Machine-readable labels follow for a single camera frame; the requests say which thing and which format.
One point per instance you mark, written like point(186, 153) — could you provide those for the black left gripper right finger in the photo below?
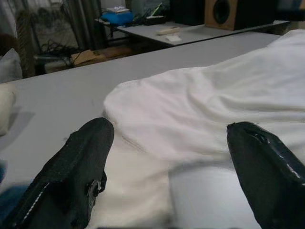
point(267, 179)

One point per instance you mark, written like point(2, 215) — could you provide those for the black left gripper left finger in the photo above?
point(71, 167)

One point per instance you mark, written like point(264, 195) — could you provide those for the white t-shirt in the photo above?
point(190, 107)

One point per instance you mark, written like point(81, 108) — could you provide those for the cream cloth bundle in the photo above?
point(6, 109)

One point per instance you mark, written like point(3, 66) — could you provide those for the open cardboard box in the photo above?
point(88, 57)

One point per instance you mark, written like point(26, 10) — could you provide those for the white cushion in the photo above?
point(10, 69)

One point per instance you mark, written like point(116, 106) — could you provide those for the brown rattan chair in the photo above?
point(25, 47)

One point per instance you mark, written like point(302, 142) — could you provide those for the grey patterned curtain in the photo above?
point(59, 23)

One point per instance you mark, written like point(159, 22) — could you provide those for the blue plastic box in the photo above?
point(116, 18)

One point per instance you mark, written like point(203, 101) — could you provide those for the grey work table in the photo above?
point(202, 33)

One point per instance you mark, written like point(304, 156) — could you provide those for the small white paper card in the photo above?
point(174, 39)

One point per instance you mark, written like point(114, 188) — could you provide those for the beige remote control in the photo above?
point(168, 30)

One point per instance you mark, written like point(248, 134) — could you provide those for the black electronic device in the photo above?
point(153, 21)

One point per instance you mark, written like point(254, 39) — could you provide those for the wooden speaker box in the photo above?
point(209, 19)

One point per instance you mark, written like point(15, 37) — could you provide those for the black speaker box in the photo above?
point(188, 12)

